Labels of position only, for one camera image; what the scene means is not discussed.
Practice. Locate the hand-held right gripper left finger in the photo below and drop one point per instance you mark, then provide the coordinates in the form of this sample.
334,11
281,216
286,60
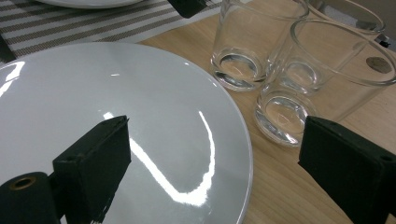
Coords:
93,168

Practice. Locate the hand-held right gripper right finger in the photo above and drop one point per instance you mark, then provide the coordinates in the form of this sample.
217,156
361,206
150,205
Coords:
351,174

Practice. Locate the white round plate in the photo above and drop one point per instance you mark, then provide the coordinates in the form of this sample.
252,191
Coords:
90,3
93,93

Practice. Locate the striped woven placemat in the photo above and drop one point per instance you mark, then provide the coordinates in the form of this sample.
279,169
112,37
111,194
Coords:
62,28

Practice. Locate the round grey table grommet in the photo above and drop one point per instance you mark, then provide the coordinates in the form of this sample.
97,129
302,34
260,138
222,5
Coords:
378,64

